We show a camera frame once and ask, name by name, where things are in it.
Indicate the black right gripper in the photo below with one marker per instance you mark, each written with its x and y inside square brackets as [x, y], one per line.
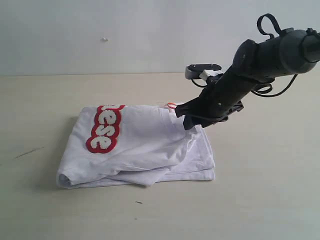
[221, 97]

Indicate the white t-shirt red lettering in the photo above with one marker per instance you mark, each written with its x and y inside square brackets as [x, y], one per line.
[114, 145]

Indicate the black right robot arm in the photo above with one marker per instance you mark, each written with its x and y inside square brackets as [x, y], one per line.
[254, 66]

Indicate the orange neck label tag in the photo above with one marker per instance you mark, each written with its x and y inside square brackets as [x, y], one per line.
[171, 106]

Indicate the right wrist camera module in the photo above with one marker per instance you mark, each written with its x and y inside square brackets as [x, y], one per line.
[202, 71]

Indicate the small white wall fixture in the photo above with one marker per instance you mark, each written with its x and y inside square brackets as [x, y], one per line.
[104, 39]

